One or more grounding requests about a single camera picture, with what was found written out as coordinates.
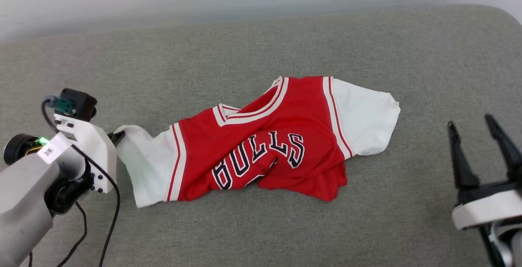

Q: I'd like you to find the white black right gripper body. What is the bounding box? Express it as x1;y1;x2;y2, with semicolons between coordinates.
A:
451;179;522;231

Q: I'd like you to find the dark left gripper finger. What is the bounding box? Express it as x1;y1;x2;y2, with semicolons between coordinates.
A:
108;130;126;146

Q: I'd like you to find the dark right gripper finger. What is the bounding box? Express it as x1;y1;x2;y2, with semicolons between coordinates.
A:
484;114;522;182
447;121;481;192

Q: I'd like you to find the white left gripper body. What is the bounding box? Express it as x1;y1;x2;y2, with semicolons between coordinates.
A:
54;114;118;194

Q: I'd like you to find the red white basketball jersey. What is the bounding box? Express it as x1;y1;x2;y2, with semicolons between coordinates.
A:
114;75;401;209

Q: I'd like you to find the white paper label tag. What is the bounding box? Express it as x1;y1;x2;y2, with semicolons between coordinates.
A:
38;133;72;165

